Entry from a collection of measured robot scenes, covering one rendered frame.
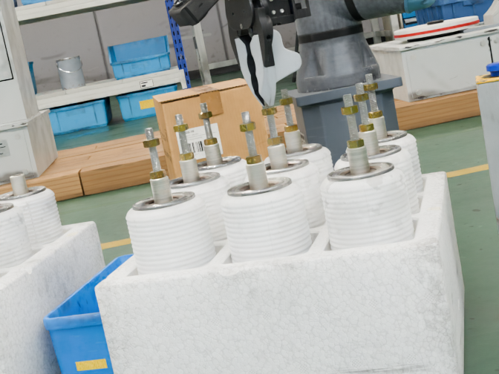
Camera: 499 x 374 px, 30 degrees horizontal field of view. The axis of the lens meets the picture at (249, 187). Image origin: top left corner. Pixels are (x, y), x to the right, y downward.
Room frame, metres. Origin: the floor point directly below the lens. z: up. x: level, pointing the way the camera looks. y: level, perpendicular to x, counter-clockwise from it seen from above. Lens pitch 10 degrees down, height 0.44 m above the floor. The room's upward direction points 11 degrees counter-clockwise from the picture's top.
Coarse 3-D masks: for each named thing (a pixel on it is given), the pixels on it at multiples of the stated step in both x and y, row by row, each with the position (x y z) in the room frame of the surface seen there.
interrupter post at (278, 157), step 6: (282, 144) 1.17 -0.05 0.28; (270, 150) 1.16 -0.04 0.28; (276, 150) 1.16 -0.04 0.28; (282, 150) 1.16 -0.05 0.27; (270, 156) 1.16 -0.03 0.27; (276, 156) 1.16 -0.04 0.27; (282, 156) 1.16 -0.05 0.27; (270, 162) 1.17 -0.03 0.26; (276, 162) 1.16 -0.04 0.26; (282, 162) 1.16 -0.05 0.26; (276, 168) 1.16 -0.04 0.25
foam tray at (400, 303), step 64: (448, 192) 1.27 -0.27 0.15; (320, 256) 0.97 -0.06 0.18; (384, 256) 0.95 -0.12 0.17; (448, 256) 1.06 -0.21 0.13; (128, 320) 1.02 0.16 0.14; (192, 320) 1.00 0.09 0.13; (256, 320) 0.99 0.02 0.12; (320, 320) 0.97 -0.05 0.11; (384, 320) 0.95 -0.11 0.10; (448, 320) 0.93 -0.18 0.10
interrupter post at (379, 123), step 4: (372, 120) 1.25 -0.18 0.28; (376, 120) 1.24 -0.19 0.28; (380, 120) 1.24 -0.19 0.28; (384, 120) 1.25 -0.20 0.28; (376, 124) 1.24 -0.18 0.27; (380, 124) 1.24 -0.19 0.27; (384, 124) 1.25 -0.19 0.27; (376, 128) 1.24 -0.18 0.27; (380, 128) 1.24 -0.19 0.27; (384, 128) 1.25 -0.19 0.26; (376, 132) 1.24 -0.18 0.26; (380, 132) 1.24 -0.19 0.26; (384, 132) 1.25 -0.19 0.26; (380, 136) 1.24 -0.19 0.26; (384, 136) 1.24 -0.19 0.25
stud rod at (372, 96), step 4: (368, 76) 1.25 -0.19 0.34; (372, 76) 1.25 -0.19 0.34; (368, 80) 1.25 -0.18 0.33; (372, 80) 1.25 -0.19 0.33; (368, 84) 1.25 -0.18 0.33; (368, 92) 1.25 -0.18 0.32; (372, 92) 1.25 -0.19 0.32; (372, 96) 1.25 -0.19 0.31; (372, 100) 1.25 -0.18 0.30; (372, 104) 1.25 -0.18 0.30; (376, 104) 1.25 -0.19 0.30; (372, 108) 1.25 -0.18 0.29; (376, 108) 1.25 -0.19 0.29
